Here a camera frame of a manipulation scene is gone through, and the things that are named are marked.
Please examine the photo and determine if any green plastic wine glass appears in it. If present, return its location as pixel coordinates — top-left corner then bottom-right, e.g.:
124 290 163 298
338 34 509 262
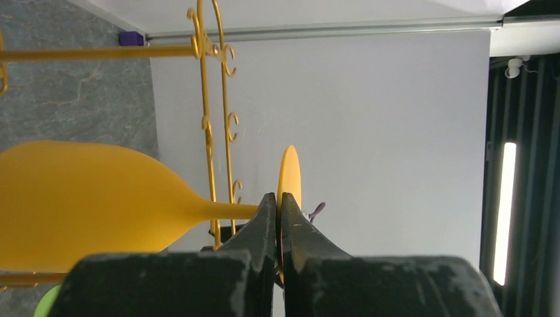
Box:
33 285 61 317

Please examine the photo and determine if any yellow plastic wine glass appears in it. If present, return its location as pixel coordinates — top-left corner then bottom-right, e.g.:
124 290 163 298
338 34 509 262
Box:
0 139 302 285

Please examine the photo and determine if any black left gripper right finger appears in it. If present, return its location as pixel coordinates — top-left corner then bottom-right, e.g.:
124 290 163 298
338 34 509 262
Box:
280 193 501 316

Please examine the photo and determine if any purple cube block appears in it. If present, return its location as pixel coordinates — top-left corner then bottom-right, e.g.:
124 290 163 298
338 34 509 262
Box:
118 31 145 47

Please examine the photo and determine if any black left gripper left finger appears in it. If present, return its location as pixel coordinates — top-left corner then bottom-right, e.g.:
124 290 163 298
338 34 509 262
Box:
50 193 277 316

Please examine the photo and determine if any gold wire wine glass rack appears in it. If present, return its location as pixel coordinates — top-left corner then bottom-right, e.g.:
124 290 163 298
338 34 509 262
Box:
0 0 244 292

